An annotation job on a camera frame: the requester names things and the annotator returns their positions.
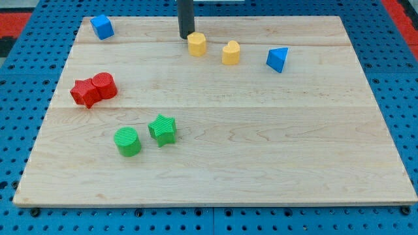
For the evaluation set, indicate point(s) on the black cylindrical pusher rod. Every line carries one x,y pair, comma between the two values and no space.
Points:
186,21

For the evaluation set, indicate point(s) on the green star block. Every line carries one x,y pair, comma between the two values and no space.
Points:
163,130

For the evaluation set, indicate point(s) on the red star block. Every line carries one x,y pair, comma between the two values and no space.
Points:
85,93

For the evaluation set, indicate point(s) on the yellow hexagon block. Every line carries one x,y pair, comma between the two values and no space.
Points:
196,44

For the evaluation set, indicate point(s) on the yellow heart block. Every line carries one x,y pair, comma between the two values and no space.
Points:
231,53

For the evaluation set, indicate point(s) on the blue cube block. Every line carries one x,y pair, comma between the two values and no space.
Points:
102,27

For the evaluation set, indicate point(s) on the blue triangular prism block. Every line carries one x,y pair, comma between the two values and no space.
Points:
276,58

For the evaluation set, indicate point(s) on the red cylinder block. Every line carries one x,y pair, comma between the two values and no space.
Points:
105,85

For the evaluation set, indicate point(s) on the light wooden board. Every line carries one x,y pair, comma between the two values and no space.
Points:
247,136

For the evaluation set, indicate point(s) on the green cylinder block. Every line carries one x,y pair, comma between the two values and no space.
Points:
127,141

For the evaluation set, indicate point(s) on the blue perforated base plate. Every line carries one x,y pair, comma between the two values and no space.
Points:
36,37

